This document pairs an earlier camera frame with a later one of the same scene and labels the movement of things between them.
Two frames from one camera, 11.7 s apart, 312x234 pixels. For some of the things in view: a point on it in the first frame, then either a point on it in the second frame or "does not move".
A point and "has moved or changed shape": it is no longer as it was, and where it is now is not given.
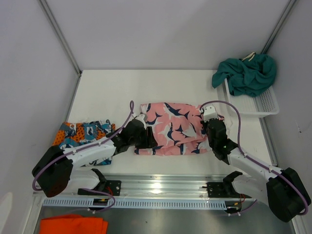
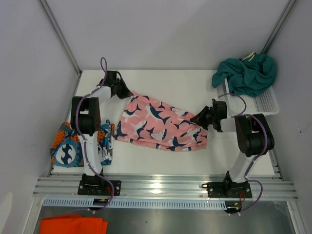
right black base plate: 220,189 does not move
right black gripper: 204,125 -> 199,119
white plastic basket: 265,105 does not move
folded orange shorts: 72,224 does not move
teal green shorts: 248,76 does not move
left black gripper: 149,142 -> 126,93
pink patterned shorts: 178,127 has moved or changed shape
